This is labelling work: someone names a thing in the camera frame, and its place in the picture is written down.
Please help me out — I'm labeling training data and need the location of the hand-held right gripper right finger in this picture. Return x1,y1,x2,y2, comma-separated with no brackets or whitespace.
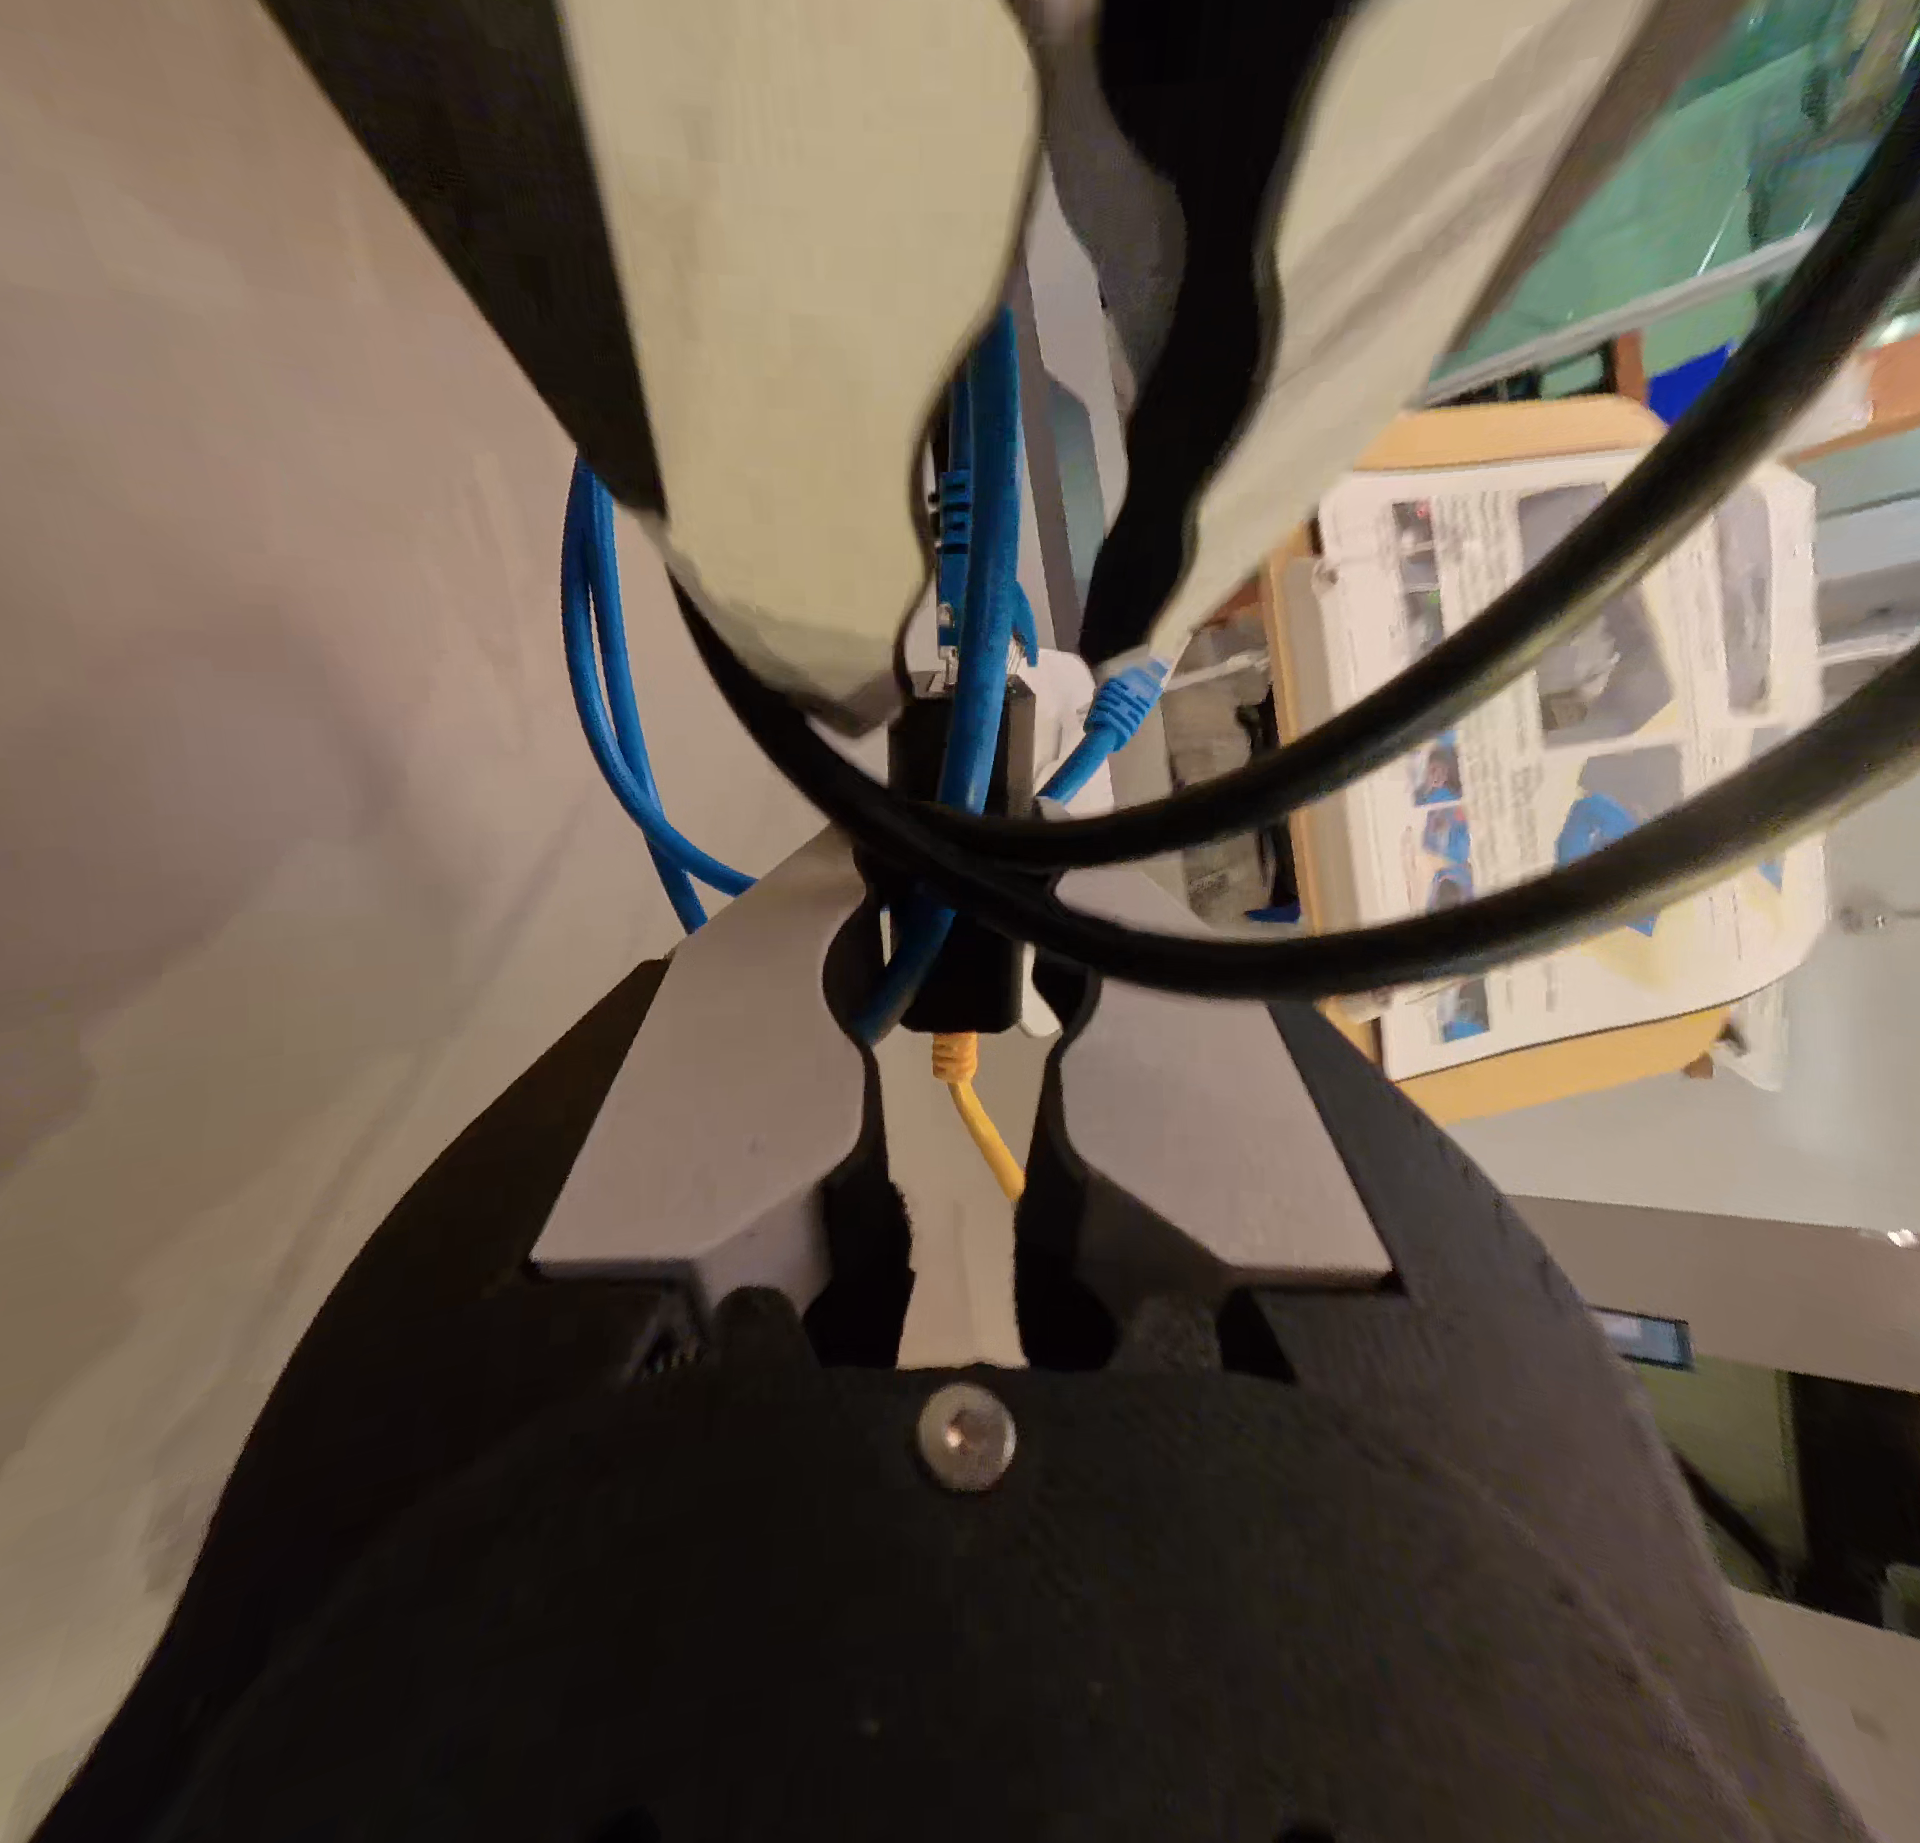
1017,805,1401,1322

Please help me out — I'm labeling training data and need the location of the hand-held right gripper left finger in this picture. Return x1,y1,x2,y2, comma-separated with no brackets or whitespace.
533,826,918,1312

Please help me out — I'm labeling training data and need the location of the wooden beam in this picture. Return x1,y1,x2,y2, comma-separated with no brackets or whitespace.
1613,330,1920,456

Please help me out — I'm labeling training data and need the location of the black cable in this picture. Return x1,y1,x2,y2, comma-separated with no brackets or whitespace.
668,103,1920,1008

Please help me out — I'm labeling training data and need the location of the yellow ethernet cable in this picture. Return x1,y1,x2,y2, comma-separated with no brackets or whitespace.
931,1032,1033,1203

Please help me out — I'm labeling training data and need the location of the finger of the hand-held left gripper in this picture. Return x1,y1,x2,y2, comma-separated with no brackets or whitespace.
1081,0,1698,664
540,0,1045,728

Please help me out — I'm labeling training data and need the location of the black ethernet splitter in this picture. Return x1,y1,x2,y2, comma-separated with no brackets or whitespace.
886,672,1053,1042

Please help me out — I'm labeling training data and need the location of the blue ethernet cable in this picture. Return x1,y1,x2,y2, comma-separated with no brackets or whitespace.
559,304,1188,1049

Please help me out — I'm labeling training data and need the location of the printed instruction sheet on board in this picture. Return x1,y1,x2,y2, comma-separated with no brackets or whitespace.
1261,394,1746,1125

